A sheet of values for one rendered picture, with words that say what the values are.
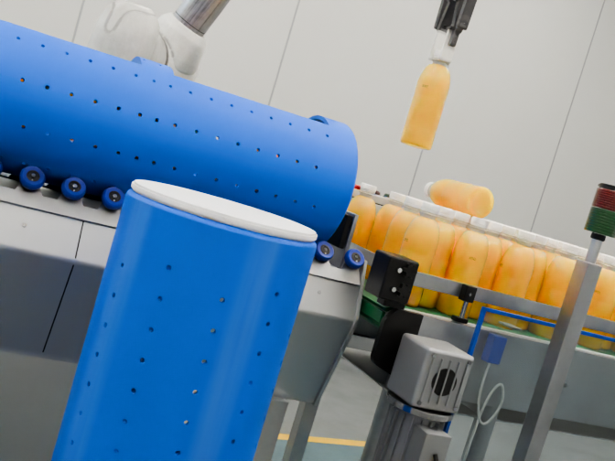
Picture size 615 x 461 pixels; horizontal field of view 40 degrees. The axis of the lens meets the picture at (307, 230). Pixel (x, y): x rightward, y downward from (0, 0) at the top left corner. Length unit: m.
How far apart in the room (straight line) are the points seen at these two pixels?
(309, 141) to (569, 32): 4.68
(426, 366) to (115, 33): 1.14
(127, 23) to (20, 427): 1.05
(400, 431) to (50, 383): 0.97
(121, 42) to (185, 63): 0.24
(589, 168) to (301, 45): 2.59
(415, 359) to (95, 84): 0.79
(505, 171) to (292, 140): 4.39
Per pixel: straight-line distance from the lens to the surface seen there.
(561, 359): 1.81
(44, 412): 2.31
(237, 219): 1.11
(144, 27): 2.23
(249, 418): 1.21
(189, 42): 2.37
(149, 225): 1.14
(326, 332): 1.80
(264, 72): 4.87
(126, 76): 1.62
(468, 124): 5.73
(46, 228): 1.60
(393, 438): 1.73
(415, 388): 1.67
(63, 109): 1.57
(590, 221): 1.79
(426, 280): 1.78
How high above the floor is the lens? 1.13
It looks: 4 degrees down
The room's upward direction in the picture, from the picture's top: 17 degrees clockwise
